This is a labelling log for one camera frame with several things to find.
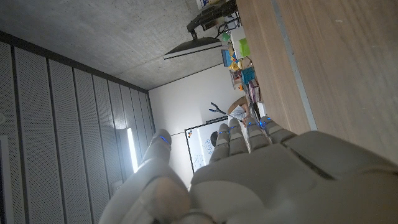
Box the green cube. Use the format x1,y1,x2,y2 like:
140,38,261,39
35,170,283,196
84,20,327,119
238,37,251,58

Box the teal cube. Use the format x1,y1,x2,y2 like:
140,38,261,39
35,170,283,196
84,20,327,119
241,67,257,85

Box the pink box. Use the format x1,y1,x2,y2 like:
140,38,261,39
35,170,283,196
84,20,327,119
248,79,261,103

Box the whiteboard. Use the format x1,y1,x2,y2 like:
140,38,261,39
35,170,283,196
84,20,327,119
184,116,231,174

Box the ceiling light bar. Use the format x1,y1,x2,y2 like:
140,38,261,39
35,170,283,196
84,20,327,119
126,128,139,174

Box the black grabber stick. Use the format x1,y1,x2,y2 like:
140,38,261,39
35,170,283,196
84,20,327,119
208,101,244,121

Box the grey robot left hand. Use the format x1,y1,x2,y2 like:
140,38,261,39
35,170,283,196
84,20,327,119
98,116,398,224

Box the black computer monitor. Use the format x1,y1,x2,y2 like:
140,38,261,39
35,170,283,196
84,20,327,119
163,37,223,60

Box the flat white box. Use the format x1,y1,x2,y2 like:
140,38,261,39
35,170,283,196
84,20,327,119
230,26,247,60

